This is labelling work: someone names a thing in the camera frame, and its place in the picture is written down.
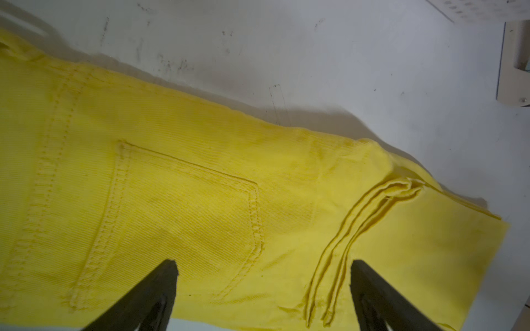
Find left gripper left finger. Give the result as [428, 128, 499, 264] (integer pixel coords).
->
[84, 259, 179, 331]

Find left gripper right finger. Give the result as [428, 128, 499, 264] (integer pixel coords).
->
[350, 260, 440, 331]

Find yellow trousers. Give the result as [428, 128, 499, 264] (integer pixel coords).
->
[1, 31, 508, 330]

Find white plastic basket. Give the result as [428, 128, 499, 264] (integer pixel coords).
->
[427, 0, 529, 24]

